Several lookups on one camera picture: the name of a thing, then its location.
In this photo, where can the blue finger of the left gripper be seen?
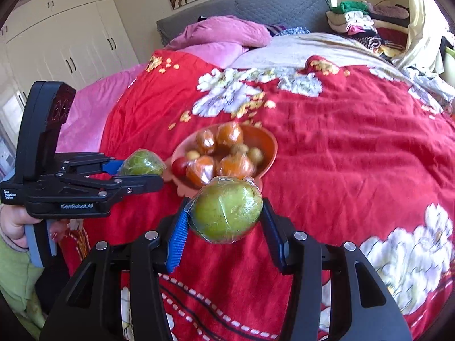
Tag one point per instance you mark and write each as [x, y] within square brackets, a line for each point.
[112, 167]

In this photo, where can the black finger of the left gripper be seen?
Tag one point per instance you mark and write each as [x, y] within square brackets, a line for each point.
[124, 186]

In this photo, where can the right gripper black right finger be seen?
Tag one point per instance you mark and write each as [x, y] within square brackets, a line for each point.
[278, 231]

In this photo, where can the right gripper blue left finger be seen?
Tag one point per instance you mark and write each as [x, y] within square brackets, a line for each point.
[176, 240]

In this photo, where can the green fruit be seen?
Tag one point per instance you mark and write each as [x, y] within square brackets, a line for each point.
[142, 162]

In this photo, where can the red cherry tomato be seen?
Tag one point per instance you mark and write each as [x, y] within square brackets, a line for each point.
[179, 167]

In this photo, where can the green pear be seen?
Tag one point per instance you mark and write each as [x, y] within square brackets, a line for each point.
[225, 210]

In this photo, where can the small brown longan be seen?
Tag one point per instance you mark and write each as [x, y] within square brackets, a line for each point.
[192, 155]

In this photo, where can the orange front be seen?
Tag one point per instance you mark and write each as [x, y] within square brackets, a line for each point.
[237, 166]

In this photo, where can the large brown longan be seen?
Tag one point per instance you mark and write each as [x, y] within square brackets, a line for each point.
[256, 156]

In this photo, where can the small orange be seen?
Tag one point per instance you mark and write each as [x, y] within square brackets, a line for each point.
[229, 134]
[205, 142]

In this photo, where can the green sleeve forearm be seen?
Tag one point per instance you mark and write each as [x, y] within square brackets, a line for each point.
[18, 286]

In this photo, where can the left hand painted nails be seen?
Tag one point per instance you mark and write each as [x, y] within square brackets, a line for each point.
[13, 221]

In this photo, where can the pink blanket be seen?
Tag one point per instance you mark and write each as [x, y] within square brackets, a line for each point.
[83, 129]

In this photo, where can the pink plastic fruit bowl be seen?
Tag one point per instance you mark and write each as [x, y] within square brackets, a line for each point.
[253, 137]

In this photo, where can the red floral blanket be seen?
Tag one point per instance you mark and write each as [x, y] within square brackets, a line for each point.
[358, 159]

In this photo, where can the white wardrobe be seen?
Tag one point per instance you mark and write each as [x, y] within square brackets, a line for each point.
[74, 41]

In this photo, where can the pink pillow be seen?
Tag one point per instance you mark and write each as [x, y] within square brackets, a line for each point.
[217, 29]

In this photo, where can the beige bed sheet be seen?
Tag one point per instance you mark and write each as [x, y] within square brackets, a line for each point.
[293, 51]

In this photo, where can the grey padded headboard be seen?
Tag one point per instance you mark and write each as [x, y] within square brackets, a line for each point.
[310, 14]

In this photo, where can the pile of folded clothes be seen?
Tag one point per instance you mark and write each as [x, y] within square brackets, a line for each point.
[382, 29]

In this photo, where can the cream curtain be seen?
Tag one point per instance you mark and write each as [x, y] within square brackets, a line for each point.
[426, 29]

